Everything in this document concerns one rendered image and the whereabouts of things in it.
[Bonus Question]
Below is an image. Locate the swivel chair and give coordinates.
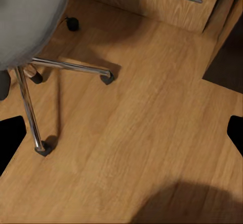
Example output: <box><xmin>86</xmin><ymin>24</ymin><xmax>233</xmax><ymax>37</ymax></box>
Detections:
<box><xmin>0</xmin><ymin>0</ymin><xmax>114</xmax><ymax>157</ymax></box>

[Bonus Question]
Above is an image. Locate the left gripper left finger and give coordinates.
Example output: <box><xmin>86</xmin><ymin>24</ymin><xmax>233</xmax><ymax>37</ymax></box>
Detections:
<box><xmin>0</xmin><ymin>116</ymin><xmax>26</xmax><ymax>177</ymax></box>

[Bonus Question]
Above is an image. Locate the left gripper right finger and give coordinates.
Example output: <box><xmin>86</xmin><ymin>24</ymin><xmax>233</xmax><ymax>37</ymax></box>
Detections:
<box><xmin>227</xmin><ymin>115</ymin><xmax>243</xmax><ymax>156</ymax></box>

